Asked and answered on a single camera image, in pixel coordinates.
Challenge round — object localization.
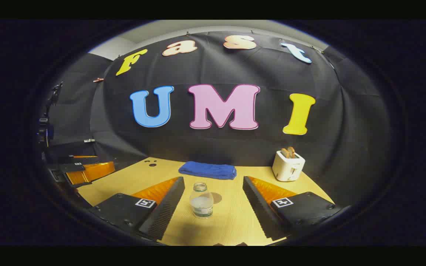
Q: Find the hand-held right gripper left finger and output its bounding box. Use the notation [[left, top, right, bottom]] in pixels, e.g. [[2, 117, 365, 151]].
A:
[[87, 176, 186, 241]]

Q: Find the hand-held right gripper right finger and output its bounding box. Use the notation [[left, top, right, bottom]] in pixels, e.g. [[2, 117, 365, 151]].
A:
[[243, 176, 351, 241]]

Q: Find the clear plastic water bottle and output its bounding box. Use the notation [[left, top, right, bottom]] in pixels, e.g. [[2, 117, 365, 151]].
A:
[[190, 182, 214, 219]]

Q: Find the white toaster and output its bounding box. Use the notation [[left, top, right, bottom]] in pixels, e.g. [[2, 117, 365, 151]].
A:
[[272, 150, 305, 182]]

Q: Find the folded blue towel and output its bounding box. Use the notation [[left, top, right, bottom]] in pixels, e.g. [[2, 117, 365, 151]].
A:
[[178, 161, 237, 180]]

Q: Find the black camera stand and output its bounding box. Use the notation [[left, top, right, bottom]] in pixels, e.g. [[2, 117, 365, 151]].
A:
[[37, 82, 64, 156]]

